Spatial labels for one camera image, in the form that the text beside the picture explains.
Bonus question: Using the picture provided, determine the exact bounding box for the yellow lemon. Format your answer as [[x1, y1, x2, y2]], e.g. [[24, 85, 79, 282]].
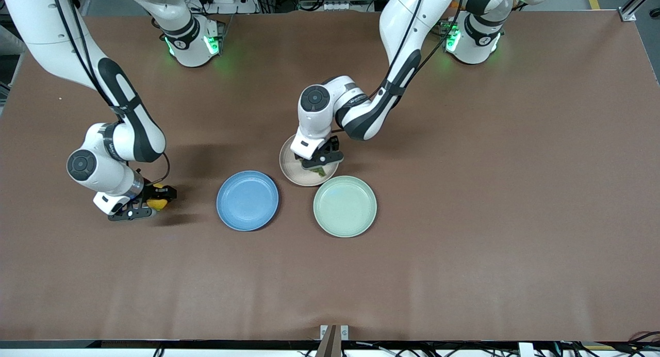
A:
[[146, 184, 169, 212]]

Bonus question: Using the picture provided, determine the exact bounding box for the green lettuce leaf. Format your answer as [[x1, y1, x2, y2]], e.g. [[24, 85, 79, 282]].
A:
[[295, 158, 328, 178]]

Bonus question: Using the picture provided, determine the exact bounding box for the beige plate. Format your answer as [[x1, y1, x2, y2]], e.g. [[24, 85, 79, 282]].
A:
[[279, 133, 340, 187]]

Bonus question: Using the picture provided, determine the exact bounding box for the pale green plate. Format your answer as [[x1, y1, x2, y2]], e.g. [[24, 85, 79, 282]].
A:
[[313, 175, 377, 238]]

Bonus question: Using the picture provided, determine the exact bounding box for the blue plate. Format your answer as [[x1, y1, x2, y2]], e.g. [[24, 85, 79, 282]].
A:
[[216, 170, 280, 232]]

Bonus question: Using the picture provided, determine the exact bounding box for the brown table cover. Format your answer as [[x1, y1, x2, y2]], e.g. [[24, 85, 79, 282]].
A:
[[0, 11, 660, 342]]

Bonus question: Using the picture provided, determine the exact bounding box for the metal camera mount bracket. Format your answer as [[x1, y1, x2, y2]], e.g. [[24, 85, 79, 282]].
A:
[[320, 324, 350, 357]]

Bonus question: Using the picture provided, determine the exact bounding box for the aluminium frame profile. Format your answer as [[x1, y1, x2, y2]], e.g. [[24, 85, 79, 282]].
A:
[[618, 0, 660, 22]]

